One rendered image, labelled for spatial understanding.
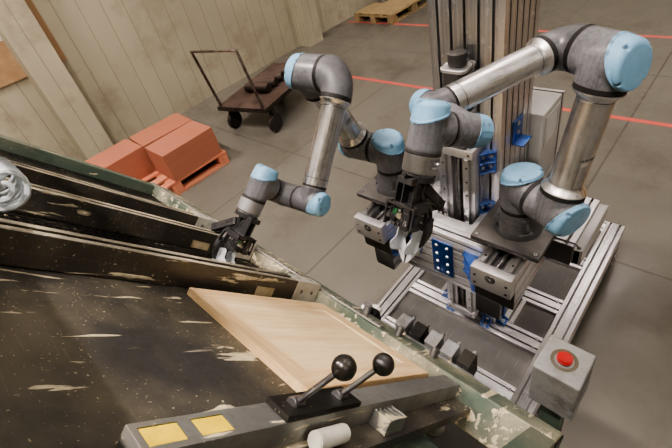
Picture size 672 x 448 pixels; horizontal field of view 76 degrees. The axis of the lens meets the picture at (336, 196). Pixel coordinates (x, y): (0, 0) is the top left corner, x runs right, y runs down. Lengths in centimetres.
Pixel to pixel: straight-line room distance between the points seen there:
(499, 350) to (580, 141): 124
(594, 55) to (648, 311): 183
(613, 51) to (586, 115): 16
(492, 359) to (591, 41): 146
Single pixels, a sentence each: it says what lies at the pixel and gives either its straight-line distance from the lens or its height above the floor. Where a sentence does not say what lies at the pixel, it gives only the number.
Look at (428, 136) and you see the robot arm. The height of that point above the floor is 163.
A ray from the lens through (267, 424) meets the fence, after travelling 67.
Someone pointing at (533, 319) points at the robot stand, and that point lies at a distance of 232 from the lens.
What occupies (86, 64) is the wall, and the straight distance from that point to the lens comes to 542.
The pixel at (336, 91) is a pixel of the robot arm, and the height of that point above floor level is 157.
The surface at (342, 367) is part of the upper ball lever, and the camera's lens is 65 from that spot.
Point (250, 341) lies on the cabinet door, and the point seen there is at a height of 134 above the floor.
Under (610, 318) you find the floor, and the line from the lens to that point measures 267.
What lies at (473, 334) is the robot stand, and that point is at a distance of 224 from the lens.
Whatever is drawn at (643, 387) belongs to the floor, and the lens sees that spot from 250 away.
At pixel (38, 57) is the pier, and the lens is 505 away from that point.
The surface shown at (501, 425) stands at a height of 89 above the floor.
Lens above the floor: 209
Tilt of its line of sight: 37 degrees down
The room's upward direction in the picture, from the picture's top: 15 degrees counter-clockwise
